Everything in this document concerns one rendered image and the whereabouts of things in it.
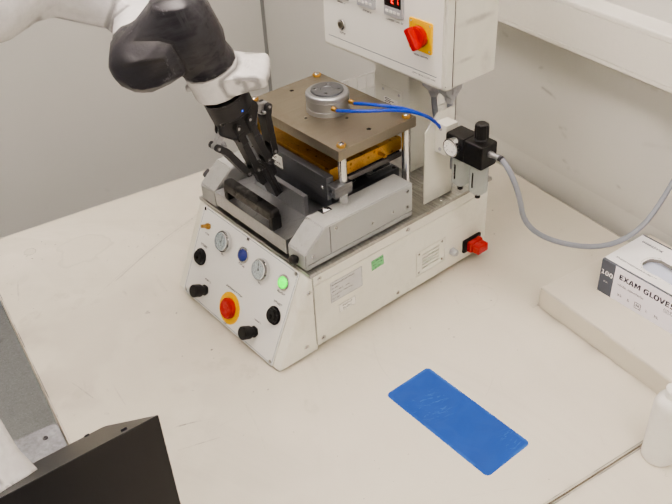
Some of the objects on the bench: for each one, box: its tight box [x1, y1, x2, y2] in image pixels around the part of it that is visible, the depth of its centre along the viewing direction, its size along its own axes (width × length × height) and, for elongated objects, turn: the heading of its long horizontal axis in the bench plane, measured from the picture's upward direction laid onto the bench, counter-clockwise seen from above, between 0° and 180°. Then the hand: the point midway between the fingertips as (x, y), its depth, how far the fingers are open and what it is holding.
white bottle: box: [641, 383, 672, 467], centre depth 121 cm, size 5×5×14 cm
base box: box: [180, 182, 489, 371], centre depth 162 cm, size 54×38×17 cm
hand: (268, 178), depth 145 cm, fingers closed, pressing on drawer
